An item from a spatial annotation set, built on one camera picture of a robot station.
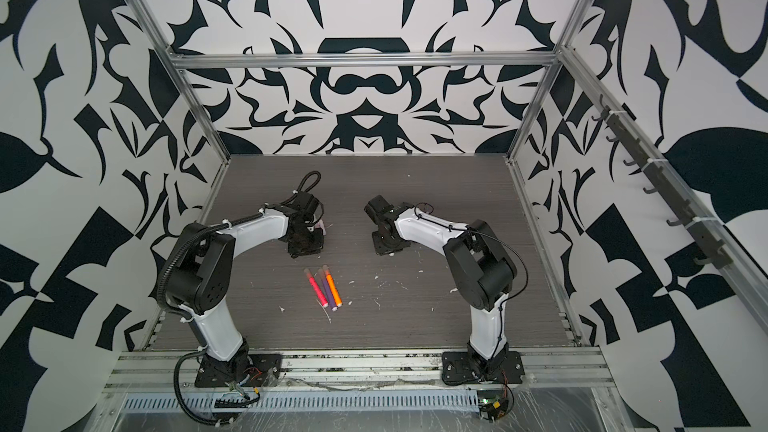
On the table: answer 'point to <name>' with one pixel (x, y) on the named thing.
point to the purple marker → (328, 291)
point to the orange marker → (334, 289)
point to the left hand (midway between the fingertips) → (320, 244)
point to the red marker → (314, 282)
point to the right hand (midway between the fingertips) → (387, 244)
